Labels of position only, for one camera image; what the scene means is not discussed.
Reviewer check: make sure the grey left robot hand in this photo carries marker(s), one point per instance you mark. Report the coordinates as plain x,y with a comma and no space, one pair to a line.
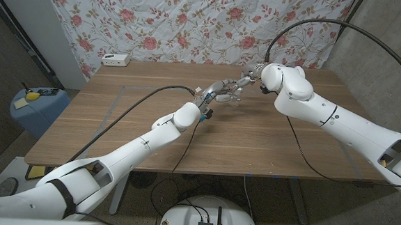
216,90

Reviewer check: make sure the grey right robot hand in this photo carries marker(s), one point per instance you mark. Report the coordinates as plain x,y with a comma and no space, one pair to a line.
253,72

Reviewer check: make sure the clear plastic medicine bottle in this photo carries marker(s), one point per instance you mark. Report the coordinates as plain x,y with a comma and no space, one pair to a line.
236,101

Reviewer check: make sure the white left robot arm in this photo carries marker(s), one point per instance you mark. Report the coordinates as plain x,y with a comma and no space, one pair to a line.
131,153

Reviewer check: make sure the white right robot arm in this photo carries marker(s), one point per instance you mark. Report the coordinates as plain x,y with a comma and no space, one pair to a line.
342,124

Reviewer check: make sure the floral backdrop cloth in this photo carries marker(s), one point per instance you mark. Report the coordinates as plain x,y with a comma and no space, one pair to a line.
198,28

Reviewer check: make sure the white power strip box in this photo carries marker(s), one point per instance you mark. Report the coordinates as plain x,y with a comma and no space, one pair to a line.
116,60

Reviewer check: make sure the black backdrop stand pole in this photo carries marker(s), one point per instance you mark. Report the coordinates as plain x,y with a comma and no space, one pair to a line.
347,20

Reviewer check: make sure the white robot torso base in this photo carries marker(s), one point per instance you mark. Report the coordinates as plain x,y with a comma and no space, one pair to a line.
180,219

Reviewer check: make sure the grey table leg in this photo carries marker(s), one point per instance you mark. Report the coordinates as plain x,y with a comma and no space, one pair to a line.
299,202

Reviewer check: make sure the white table leg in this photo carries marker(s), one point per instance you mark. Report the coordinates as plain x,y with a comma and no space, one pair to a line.
118,198

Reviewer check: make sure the black flat device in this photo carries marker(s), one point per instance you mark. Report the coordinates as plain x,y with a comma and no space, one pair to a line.
48,92

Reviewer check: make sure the blue round stool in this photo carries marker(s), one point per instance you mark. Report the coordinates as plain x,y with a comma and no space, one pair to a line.
40,113

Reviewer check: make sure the yellow rounded object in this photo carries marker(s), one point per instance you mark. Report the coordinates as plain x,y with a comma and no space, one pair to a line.
32,96

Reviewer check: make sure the pale yellow sticky note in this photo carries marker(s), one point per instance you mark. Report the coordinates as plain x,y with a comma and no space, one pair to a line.
21,103

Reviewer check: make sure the yellow and black board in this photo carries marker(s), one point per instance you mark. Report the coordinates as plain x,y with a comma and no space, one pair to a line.
38,172

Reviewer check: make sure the dark round floor plate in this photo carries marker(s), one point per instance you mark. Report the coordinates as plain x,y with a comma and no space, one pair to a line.
2,188

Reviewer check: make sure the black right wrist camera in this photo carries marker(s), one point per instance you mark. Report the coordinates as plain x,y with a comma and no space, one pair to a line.
264,89

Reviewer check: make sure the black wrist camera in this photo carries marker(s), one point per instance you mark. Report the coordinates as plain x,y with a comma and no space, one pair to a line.
264,89
207,114

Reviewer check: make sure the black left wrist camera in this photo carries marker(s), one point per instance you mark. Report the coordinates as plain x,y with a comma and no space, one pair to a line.
207,114

